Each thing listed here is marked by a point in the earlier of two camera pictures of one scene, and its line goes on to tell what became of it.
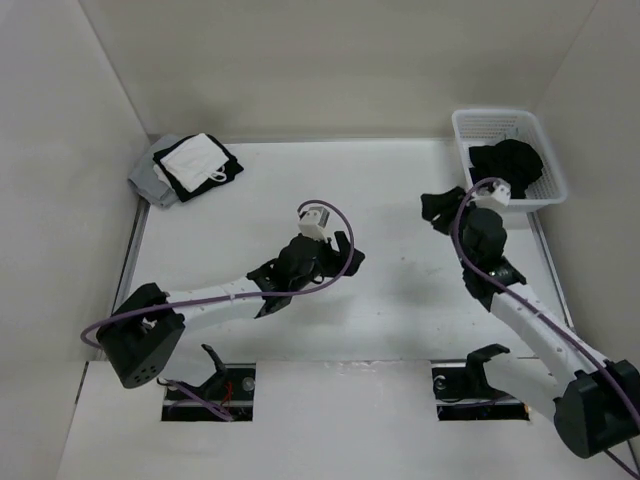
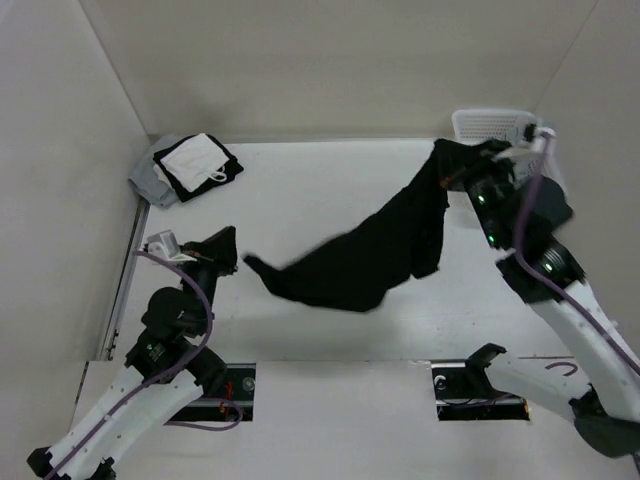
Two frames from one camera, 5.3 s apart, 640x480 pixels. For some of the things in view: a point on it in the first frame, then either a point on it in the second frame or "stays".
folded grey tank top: [145, 179] stays
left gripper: [339, 261] -> [219, 252]
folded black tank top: [233, 166] stays
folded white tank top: [196, 162] stays
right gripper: [446, 203] -> [457, 178]
